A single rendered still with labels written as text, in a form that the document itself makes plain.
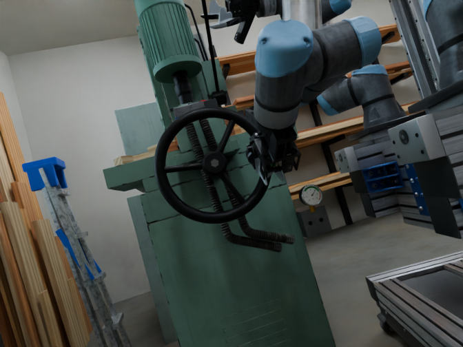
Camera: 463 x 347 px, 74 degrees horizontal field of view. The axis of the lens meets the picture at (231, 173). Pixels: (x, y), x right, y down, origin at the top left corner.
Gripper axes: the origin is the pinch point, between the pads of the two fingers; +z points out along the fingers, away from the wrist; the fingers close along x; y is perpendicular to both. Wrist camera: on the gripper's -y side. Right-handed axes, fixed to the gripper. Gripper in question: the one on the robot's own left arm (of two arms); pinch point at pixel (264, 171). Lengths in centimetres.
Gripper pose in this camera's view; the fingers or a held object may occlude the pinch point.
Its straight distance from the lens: 71.4
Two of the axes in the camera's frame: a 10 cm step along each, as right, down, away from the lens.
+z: 0.4, 5.6, 8.3
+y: 3.0, 7.8, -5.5
